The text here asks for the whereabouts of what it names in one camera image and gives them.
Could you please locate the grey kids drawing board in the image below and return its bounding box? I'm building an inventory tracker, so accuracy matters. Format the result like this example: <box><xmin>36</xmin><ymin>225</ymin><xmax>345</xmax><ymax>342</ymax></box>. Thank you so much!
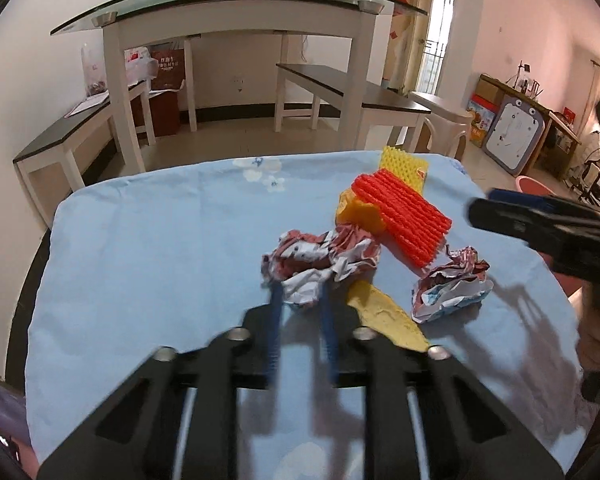
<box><xmin>481</xmin><ymin>95</ymin><xmax>553</xmax><ymax>173</ymax></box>

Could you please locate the red white wrapper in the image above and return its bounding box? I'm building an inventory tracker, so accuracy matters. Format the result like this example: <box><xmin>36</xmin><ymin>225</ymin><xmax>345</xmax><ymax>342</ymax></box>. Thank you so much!
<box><xmin>261</xmin><ymin>224</ymin><xmax>383</xmax><ymax>311</ymax></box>
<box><xmin>411</xmin><ymin>246</ymin><xmax>495</xmax><ymax>324</ymax></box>

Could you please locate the glass top dining table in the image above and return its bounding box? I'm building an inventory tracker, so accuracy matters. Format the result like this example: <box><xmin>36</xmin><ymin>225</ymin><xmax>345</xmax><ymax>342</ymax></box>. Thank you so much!
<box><xmin>50</xmin><ymin>0</ymin><xmax>429</xmax><ymax>173</ymax></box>

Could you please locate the white paper sheet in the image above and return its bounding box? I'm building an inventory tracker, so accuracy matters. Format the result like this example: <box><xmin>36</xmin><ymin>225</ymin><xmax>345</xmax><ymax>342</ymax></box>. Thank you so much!
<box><xmin>64</xmin><ymin>96</ymin><xmax>112</xmax><ymax>118</ymax></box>

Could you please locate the red foam fruit net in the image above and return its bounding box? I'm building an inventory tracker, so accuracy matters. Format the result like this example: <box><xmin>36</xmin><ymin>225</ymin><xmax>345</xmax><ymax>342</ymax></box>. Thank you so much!
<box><xmin>352</xmin><ymin>170</ymin><xmax>453</xmax><ymax>268</ymax></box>

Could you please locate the light blue floral tablecloth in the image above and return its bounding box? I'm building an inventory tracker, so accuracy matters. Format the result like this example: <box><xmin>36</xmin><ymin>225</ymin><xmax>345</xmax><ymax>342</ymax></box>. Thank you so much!
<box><xmin>24</xmin><ymin>150</ymin><xmax>588</xmax><ymax>480</ymax></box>

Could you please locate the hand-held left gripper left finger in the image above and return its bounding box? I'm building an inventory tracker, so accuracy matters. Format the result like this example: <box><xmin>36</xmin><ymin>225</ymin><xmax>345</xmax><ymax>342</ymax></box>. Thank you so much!
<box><xmin>36</xmin><ymin>280</ymin><xmax>286</xmax><ymax>480</ymax></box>

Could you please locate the yellow sponge piece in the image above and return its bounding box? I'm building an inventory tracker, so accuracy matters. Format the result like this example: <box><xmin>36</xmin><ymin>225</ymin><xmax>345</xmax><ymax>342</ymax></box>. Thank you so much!
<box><xmin>345</xmin><ymin>280</ymin><xmax>429</xmax><ymax>352</ymax></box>

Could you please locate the colourful fruit carton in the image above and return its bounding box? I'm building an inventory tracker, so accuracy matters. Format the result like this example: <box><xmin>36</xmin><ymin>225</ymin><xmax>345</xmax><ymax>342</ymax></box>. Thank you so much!
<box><xmin>467</xmin><ymin>92</ymin><xmax>501</xmax><ymax>147</ymax></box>

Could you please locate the white pink plastic bag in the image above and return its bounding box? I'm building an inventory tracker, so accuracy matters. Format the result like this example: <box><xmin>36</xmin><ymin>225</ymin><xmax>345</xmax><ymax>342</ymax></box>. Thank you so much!
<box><xmin>124</xmin><ymin>46</ymin><xmax>158</xmax><ymax>83</ymax></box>

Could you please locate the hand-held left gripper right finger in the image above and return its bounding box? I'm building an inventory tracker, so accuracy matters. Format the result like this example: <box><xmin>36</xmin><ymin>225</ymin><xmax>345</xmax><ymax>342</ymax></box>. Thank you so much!
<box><xmin>320</xmin><ymin>282</ymin><xmax>566</xmax><ymax>480</ymax></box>

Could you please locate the wooden desk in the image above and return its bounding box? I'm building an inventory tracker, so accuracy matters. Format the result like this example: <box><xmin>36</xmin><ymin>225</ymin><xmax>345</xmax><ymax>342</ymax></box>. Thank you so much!
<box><xmin>477</xmin><ymin>72</ymin><xmax>583</xmax><ymax>181</ymax></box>

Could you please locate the small yellow foam piece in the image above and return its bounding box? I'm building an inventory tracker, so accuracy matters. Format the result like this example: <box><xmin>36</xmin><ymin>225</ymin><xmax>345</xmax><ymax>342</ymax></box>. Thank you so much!
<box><xmin>336</xmin><ymin>187</ymin><xmax>387</xmax><ymax>233</ymax></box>

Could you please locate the person's right hand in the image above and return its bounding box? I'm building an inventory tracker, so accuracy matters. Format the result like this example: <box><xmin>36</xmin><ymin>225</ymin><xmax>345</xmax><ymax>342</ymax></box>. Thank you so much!
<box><xmin>577</xmin><ymin>282</ymin><xmax>600</xmax><ymax>376</ymax></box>

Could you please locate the white balcony door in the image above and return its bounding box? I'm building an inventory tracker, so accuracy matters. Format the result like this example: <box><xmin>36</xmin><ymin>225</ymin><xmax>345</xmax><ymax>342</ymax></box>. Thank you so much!
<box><xmin>412</xmin><ymin>0</ymin><xmax>456</xmax><ymax>96</ymax></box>

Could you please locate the black office chair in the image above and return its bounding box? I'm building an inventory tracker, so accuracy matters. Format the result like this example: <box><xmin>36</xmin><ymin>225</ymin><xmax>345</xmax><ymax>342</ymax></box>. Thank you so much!
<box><xmin>572</xmin><ymin>150</ymin><xmax>600</xmax><ymax>206</ymax></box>

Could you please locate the pink plastic bucket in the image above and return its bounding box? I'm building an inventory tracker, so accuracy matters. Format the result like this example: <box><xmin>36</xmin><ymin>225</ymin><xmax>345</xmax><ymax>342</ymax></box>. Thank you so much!
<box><xmin>515</xmin><ymin>175</ymin><xmax>588</xmax><ymax>297</ymax></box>

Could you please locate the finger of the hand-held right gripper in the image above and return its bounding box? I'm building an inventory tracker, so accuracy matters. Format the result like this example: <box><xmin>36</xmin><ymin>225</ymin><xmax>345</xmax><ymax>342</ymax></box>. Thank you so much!
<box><xmin>467</xmin><ymin>197</ymin><xmax>600</xmax><ymax>261</ymax></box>
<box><xmin>487</xmin><ymin>187</ymin><xmax>600</xmax><ymax>222</ymax></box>

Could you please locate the dark red gift bag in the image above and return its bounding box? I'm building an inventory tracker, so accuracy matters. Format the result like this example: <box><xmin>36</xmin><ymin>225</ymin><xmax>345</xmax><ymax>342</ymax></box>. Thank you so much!
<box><xmin>130</xmin><ymin>42</ymin><xmax>187</xmax><ymax>137</ymax></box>

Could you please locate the beige plastic stool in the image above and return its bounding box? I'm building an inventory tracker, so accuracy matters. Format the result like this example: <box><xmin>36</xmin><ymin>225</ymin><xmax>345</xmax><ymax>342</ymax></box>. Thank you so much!
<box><xmin>409</xmin><ymin>91</ymin><xmax>473</xmax><ymax>161</ymax></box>

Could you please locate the black desk lamp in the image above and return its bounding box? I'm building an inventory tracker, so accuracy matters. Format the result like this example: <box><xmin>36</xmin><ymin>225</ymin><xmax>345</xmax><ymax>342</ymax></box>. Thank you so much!
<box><xmin>512</xmin><ymin>60</ymin><xmax>534</xmax><ymax>92</ymax></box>

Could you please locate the dark top white bench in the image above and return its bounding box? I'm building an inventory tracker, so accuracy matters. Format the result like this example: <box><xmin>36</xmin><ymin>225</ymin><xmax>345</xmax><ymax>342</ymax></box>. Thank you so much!
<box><xmin>12</xmin><ymin>80</ymin><xmax>156</xmax><ymax>228</ymax></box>
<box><xmin>275</xmin><ymin>62</ymin><xmax>432</xmax><ymax>153</ymax></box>

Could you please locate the yellow foam net with sticker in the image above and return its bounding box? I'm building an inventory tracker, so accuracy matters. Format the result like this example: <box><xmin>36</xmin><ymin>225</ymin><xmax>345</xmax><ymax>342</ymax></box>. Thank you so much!
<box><xmin>378</xmin><ymin>146</ymin><xmax>429</xmax><ymax>198</ymax></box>

